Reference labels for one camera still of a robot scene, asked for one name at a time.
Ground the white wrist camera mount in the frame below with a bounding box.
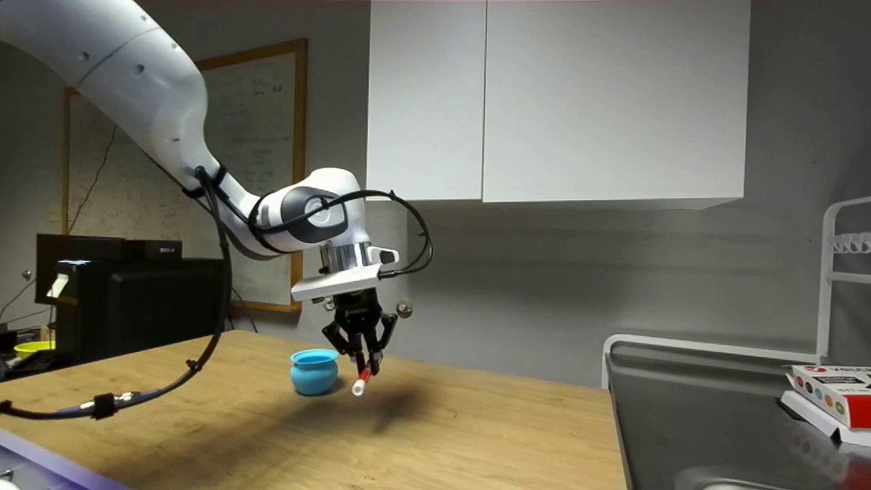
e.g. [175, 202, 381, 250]
[292, 247, 401, 303]

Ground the yellow object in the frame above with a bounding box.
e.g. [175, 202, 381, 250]
[14, 341, 54, 357]

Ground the red green white marker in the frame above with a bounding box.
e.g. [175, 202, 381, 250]
[352, 368, 371, 398]

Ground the red white box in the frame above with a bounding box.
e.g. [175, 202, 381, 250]
[782, 365, 871, 450]

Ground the stainless steel sink counter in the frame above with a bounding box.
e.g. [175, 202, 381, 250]
[601, 335, 871, 490]

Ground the white wire dish rack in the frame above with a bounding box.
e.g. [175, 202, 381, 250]
[813, 195, 871, 359]

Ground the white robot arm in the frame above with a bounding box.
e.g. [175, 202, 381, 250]
[0, 0, 398, 375]

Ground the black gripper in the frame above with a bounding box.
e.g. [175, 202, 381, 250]
[323, 291, 398, 375]

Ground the blue cup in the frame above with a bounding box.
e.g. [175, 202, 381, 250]
[289, 349, 338, 398]

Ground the black equipment box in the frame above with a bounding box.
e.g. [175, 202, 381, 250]
[35, 235, 225, 357]

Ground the wood framed whiteboard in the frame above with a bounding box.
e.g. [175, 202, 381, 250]
[62, 40, 308, 316]

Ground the white wall cabinet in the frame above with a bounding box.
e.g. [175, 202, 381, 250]
[368, 0, 752, 206]

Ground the purple edged tray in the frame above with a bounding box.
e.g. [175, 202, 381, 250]
[0, 431, 127, 490]

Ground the round wall knob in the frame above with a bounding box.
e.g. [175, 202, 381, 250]
[396, 303, 415, 318]

